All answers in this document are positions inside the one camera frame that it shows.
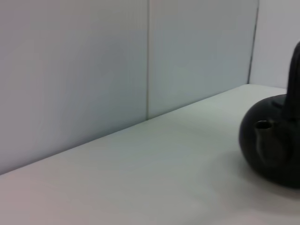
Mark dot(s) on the black round teapot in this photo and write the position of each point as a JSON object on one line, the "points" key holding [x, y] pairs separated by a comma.
{"points": [[269, 150]]}

